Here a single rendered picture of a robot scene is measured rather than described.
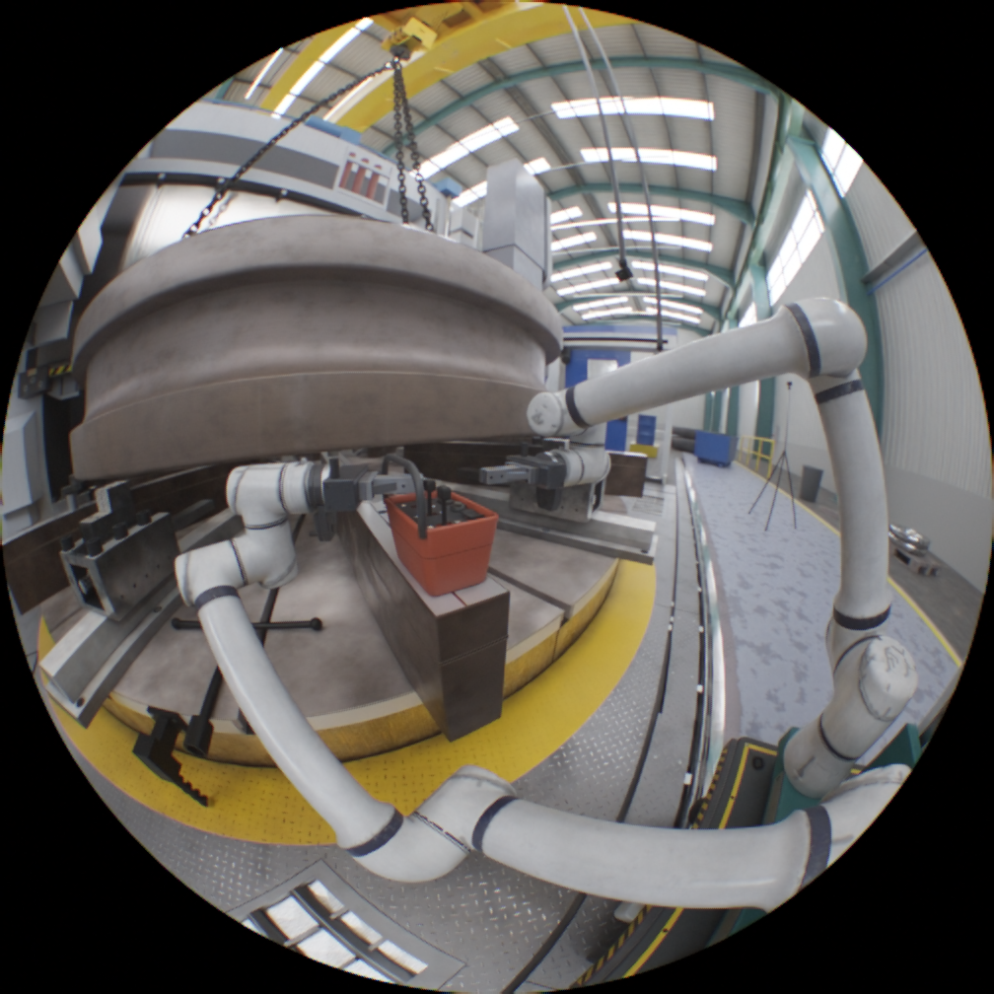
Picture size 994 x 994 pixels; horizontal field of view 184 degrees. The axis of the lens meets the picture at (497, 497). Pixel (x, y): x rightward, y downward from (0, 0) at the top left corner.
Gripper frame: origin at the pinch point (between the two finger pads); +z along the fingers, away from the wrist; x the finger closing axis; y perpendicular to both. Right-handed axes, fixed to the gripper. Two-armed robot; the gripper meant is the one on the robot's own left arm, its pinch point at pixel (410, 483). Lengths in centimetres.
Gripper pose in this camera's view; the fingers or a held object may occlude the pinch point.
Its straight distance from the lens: 51.8
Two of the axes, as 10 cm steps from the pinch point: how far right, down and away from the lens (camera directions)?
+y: 0.3, -9.6, -2.7
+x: -2.4, -2.7, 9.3
